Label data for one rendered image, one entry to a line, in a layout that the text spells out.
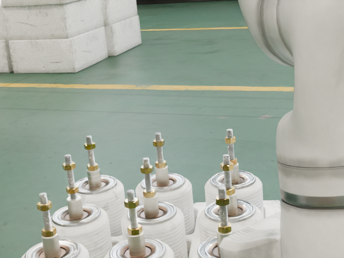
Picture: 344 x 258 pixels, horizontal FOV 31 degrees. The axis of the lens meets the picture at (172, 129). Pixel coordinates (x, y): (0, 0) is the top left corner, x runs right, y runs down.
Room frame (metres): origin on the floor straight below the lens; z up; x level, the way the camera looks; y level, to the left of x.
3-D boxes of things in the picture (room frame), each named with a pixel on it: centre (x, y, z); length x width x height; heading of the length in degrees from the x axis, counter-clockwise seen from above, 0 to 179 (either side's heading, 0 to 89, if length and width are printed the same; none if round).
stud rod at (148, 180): (0.86, 0.04, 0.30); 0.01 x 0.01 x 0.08
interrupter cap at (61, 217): (0.87, 0.16, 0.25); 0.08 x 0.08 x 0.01
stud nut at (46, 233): (0.76, 0.18, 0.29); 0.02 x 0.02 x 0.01; 72
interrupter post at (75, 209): (0.87, 0.16, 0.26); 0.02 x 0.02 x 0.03
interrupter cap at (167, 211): (0.86, 0.04, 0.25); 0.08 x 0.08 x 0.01
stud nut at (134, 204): (0.74, 0.06, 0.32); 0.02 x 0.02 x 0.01; 6
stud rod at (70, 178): (0.87, 0.16, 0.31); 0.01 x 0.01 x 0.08
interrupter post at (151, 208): (0.86, 0.04, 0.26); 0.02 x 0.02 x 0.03
